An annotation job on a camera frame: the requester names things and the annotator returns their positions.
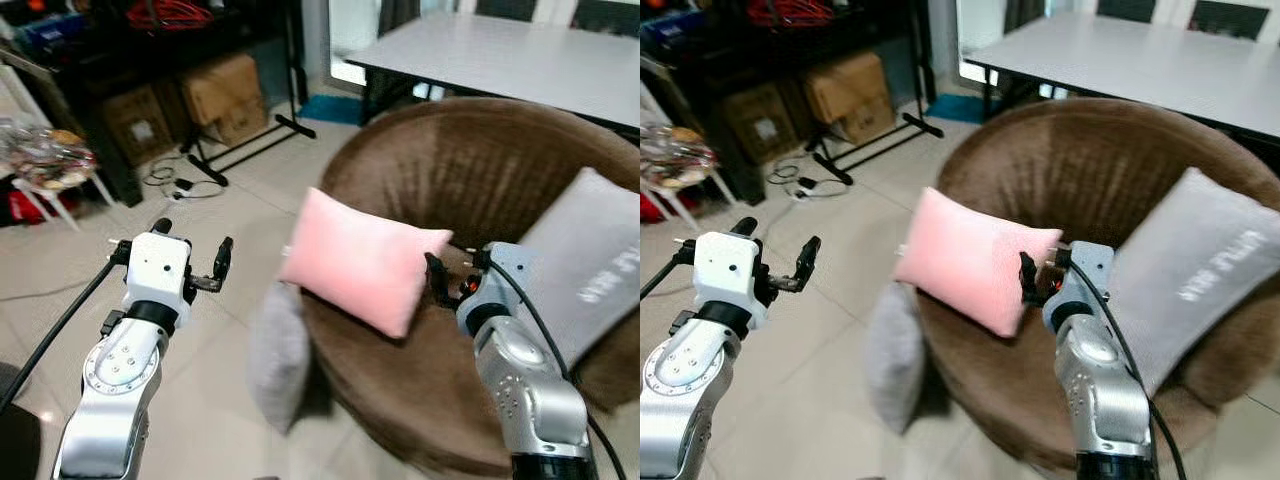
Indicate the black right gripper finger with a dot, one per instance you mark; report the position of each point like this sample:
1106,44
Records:
1028,280
437,280

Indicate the pink pillow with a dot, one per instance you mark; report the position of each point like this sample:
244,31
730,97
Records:
970,260
360,260

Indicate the plain grey pillow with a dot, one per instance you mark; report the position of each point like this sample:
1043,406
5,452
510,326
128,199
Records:
893,360
280,360

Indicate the brown round sofa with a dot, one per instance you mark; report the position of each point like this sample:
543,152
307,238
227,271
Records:
1090,160
470,160

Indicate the grey lettered pillow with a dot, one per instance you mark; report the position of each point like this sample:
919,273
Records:
590,270
1190,270

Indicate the power strip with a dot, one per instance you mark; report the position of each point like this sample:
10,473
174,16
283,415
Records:
807,187
183,188

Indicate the red bag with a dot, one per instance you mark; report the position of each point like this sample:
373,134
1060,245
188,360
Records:
25,208
650,207

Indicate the clear plastic bag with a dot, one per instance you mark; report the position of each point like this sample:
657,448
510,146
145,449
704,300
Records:
675,158
45,155

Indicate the dark cardboard box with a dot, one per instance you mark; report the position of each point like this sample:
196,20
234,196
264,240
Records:
760,125
138,125

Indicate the small light cardboard box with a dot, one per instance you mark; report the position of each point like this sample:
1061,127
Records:
245,128
868,128

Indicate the large light cardboard box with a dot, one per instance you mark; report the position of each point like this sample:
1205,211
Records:
220,85
842,85

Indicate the blue mat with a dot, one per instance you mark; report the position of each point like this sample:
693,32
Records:
330,108
957,107

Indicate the blue box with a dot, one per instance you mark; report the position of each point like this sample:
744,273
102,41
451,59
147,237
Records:
52,33
672,30

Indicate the black object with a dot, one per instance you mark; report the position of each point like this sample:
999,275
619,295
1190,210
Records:
18,430

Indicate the white table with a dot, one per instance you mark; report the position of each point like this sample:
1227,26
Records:
520,60
1130,60

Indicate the dark chair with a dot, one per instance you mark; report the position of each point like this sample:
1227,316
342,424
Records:
507,8
1230,17
1127,9
610,15

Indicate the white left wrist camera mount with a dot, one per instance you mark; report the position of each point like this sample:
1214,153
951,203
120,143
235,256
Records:
155,270
725,270

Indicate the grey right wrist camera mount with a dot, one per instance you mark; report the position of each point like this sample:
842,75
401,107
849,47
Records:
505,280
1085,280

